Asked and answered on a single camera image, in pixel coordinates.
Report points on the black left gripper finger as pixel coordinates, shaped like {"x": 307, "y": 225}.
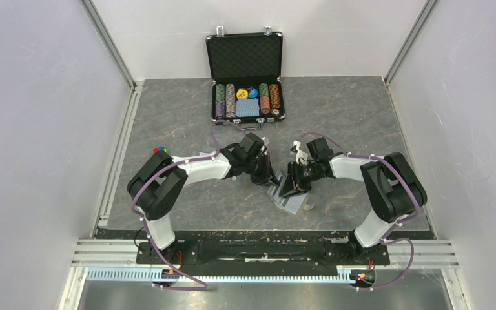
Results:
{"x": 259, "y": 178}
{"x": 270, "y": 177}

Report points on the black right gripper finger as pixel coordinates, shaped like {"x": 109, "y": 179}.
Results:
{"x": 294, "y": 171}
{"x": 289, "y": 189}

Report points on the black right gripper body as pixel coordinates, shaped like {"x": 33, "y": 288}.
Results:
{"x": 309, "y": 173}

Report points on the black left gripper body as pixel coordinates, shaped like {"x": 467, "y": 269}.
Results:
{"x": 259, "y": 165}

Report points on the clear plastic card sleeve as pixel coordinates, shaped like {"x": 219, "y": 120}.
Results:
{"x": 204, "y": 151}

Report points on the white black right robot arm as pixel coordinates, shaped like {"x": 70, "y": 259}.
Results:
{"x": 395, "y": 193}

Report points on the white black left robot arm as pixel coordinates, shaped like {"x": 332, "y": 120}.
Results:
{"x": 155, "y": 188}

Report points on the blue playing card deck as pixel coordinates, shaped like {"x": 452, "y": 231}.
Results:
{"x": 247, "y": 108}

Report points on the green orange chip stack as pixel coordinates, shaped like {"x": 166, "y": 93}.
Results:
{"x": 265, "y": 105}

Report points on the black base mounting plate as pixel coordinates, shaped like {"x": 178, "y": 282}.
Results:
{"x": 267, "y": 253}

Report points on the blue dealer button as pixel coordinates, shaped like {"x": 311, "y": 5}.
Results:
{"x": 252, "y": 92}

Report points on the yellow dealer button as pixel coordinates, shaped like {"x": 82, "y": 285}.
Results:
{"x": 242, "y": 93}

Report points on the orange brown chip stack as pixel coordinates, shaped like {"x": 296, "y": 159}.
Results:
{"x": 275, "y": 102}

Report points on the grey purple chip stack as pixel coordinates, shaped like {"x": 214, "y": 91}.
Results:
{"x": 230, "y": 101}

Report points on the purple green chip stack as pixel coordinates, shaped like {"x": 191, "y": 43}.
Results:
{"x": 219, "y": 101}

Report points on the black poker chip case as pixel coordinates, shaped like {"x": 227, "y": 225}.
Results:
{"x": 246, "y": 60}

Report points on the colourful toy block stack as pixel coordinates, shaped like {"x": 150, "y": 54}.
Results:
{"x": 159, "y": 150}

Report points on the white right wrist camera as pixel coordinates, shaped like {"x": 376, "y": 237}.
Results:
{"x": 300, "y": 157}

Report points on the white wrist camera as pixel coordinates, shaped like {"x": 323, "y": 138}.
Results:
{"x": 265, "y": 142}
{"x": 300, "y": 157}

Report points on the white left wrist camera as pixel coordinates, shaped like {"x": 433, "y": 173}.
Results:
{"x": 265, "y": 142}

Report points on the white slotted cable duct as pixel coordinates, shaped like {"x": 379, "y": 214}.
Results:
{"x": 153, "y": 274}

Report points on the aluminium frame rail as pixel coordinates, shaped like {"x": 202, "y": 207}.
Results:
{"x": 428, "y": 254}

